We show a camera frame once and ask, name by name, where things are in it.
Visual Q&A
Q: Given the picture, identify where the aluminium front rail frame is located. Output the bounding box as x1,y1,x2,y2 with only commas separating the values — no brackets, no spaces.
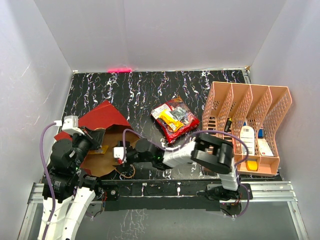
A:
17,181,308,240

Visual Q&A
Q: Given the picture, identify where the yellow snack packet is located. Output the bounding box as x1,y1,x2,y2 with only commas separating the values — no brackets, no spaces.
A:
88,145,109,155
158,109,184,133

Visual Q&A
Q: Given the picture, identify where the peach plastic desk organizer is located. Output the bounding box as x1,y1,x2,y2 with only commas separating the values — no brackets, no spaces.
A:
202,82,292,177

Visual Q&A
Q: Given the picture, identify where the grey foil snack packet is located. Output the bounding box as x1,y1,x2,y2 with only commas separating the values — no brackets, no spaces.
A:
170,106,186,121

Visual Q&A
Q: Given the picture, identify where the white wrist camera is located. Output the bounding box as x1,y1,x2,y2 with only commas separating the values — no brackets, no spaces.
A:
53,115,85,136
112,146,126,161

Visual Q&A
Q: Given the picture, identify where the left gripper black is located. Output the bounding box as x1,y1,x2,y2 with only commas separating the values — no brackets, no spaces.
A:
70,124,106,170

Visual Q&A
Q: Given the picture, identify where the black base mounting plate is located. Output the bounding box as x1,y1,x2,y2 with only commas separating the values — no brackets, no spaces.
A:
101,179,221,212

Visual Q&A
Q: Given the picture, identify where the white red card box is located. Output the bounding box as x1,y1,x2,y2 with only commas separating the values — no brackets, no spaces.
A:
257,138,274,157

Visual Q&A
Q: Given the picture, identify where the blue small box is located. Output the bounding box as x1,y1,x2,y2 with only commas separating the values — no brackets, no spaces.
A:
258,127,265,139

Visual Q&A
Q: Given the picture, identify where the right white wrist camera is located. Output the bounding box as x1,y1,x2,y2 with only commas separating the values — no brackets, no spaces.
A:
112,146,126,161

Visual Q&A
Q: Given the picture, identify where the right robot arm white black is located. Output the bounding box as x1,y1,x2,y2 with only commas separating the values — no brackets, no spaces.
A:
112,132,241,201

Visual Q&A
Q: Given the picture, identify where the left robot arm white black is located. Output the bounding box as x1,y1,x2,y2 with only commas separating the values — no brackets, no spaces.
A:
38,127,107,240

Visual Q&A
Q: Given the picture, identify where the pink tape strip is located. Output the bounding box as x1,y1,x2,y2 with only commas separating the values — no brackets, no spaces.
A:
107,67,132,73

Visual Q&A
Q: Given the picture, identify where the yellow sticky note pad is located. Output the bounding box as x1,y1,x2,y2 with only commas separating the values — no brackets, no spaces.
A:
245,159,258,172

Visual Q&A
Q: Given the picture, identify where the black yellow marker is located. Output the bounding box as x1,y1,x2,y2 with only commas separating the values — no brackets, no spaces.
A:
224,117,233,133

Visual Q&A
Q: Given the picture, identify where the red cookie snack bag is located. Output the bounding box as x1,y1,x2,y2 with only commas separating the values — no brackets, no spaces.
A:
150,96,200,144

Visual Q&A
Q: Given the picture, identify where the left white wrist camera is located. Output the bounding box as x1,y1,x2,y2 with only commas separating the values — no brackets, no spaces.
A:
53,115,85,136

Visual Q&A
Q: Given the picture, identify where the white lotion bottle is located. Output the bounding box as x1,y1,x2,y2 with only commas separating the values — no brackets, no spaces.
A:
240,125,255,156

